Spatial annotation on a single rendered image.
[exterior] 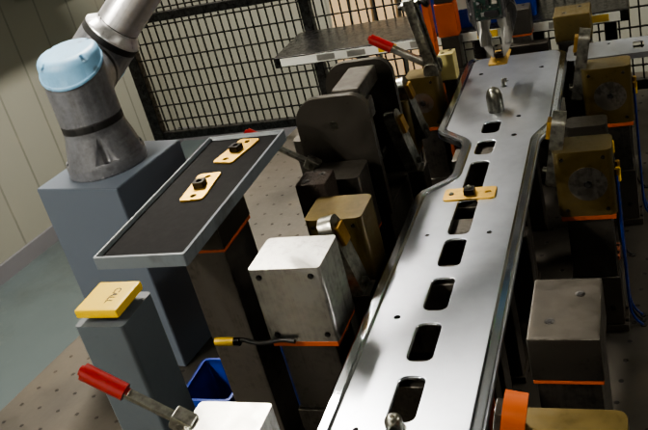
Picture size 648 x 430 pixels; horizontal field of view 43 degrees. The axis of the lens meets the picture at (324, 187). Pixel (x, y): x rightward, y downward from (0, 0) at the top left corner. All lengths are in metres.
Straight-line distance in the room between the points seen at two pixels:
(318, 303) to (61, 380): 0.86
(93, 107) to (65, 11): 2.90
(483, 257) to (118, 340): 0.51
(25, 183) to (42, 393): 2.44
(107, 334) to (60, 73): 0.64
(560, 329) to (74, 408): 1.03
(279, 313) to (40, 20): 3.34
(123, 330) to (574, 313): 0.52
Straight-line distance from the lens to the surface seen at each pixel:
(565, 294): 1.03
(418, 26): 1.73
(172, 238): 1.10
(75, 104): 1.53
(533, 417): 0.83
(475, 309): 1.08
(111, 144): 1.55
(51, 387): 1.80
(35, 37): 4.26
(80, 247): 1.64
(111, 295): 1.02
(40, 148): 4.22
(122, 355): 1.02
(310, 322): 1.08
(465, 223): 1.29
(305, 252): 1.07
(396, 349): 1.04
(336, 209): 1.22
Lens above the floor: 1.62
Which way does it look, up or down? 25 degrees down
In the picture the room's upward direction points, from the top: 15 degrees counter-clockwise
